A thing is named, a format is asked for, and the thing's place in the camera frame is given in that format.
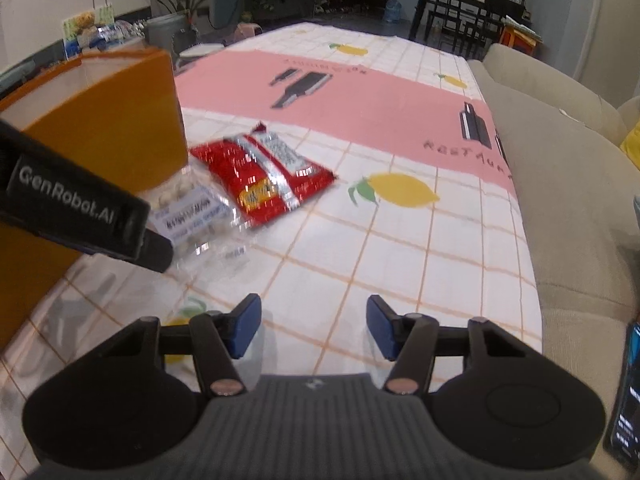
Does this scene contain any orange storage box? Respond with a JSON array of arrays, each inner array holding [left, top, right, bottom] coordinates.
[[0, 46, 190, 353]]

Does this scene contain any red snack packet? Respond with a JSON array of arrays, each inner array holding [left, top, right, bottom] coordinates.
[[189, 122, 337, 231]]

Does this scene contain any dark dining chair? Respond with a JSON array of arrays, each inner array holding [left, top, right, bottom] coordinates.
[[427, 2, 495, 59]]

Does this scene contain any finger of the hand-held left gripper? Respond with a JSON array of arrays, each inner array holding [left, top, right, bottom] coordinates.
[[137, 232, 175, 275]]

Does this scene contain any yellow and blue snack bag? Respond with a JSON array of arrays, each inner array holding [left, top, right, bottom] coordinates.
[[62, 7, 119, 57]]

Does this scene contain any potted plant in grey pot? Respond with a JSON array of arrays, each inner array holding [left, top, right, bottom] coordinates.
[[141, 0, 219, 58]]

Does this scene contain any lemon print tablecloth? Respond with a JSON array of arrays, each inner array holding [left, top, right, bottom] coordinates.
[[0, 22, 544, 411]]

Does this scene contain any orange stool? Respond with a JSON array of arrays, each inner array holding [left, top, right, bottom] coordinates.
[[499, 25, 542, 59]]

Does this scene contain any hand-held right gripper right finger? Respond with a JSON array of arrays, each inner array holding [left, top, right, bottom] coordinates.
[[366, 294, 539, 397]]

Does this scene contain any beige sofa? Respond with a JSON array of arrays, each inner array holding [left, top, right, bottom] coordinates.
[[467, 42, 640, 461]]

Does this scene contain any yellow cushion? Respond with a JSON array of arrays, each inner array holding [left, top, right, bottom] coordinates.
[[620, 125, 640, 169]]

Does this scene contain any clear packet of white balls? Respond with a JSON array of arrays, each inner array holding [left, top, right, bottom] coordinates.
[[145, 162, 252, 281]]

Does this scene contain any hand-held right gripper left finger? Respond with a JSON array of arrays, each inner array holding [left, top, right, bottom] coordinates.
[[107, 293, 263, 397]]

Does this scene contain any smartphone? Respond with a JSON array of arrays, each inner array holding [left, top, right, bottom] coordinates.
[[602, 319, 640, 472]]

